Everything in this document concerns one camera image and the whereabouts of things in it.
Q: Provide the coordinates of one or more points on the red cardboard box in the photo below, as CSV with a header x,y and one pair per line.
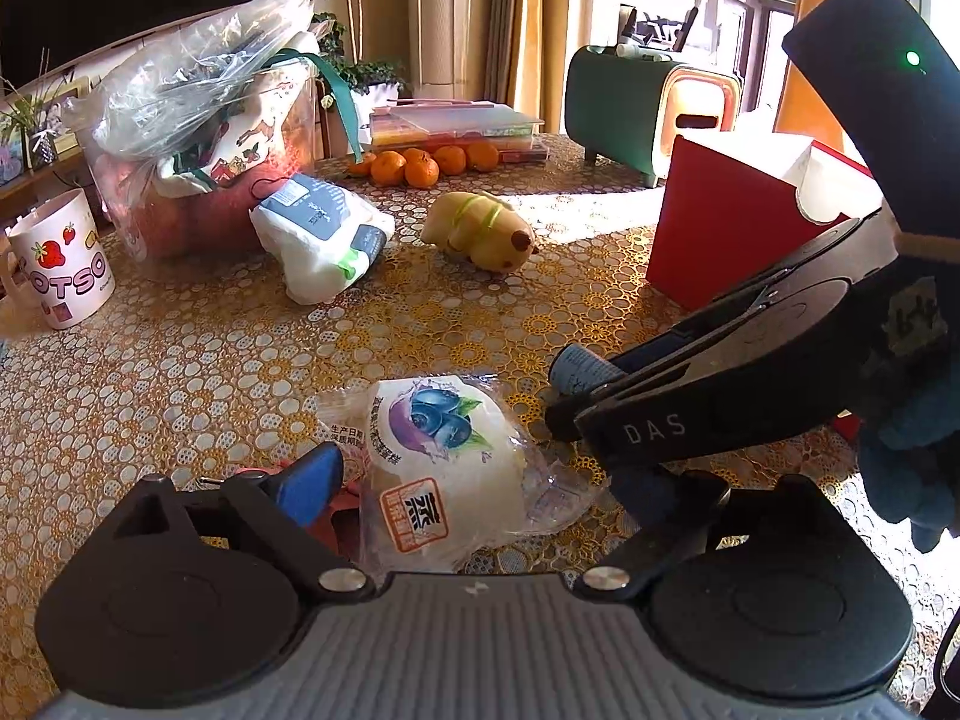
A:
x,y
720,217

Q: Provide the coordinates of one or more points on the person's right hand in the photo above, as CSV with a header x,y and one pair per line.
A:
x,y
915,435

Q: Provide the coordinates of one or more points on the clear plastic bag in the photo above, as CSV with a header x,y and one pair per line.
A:
x,y
187,67

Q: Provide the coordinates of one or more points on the photo frame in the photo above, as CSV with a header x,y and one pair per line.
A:
x,y
56,116

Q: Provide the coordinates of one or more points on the potted green plant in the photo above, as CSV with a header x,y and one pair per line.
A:
x,y
352,71

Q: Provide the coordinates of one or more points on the yellow curtain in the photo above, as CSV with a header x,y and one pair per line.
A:
x,y
532,30

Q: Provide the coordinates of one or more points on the yellow plush dog toy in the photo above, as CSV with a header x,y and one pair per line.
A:
x,y
480,229

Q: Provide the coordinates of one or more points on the white wet wipe pack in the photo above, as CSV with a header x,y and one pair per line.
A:
x,y
319,240

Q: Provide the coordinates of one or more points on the white strawberry mug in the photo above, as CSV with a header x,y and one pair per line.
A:
x,y
67,270

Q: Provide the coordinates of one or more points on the yellow giraffe figure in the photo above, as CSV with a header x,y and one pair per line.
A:
x,y
799,101

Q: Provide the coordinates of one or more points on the orange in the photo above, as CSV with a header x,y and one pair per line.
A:
x,y
421,173
483,156
360,165
450,159
388,169

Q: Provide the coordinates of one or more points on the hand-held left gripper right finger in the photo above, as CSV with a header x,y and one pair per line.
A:
x,y
660,495

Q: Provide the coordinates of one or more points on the green orange storage caddy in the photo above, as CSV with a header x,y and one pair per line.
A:
x,y
622,112

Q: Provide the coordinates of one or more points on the desktop with gold lace tablecloth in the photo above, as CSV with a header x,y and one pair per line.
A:
x,y
225,360

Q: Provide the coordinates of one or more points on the red plastic basket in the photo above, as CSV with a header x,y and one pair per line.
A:
x,y
195,217

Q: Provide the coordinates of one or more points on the clear plastic organizer box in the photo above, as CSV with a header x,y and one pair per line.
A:
x,y
457,124

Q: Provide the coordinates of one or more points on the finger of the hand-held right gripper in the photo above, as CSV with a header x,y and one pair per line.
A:
x,y
652,424
750,292

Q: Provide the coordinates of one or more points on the long brush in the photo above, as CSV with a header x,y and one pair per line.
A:
x,y
690,19

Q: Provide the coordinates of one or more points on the blueberry bread packet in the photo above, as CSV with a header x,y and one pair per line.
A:
x,y
442,457

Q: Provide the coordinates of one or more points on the cream standing air conditioner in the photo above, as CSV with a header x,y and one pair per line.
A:
x,y
450,15

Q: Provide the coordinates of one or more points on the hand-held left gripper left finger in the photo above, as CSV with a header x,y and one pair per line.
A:
x,y
311,480

